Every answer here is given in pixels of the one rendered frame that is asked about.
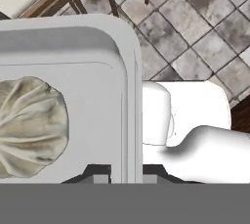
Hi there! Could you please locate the dark brown wooden furniture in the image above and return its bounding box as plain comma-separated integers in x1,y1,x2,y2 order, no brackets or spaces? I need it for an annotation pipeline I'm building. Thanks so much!
229,94,250,134

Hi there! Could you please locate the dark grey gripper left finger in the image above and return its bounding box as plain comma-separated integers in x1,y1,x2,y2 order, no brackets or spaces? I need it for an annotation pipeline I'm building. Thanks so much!
61,163,112,185

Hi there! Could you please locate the beige pleated dumpling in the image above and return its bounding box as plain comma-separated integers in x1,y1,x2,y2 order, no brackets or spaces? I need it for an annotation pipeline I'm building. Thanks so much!
0,75,70,180

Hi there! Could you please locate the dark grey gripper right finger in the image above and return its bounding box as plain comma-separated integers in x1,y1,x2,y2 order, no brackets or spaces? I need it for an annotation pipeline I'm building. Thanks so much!
142,164,205,185

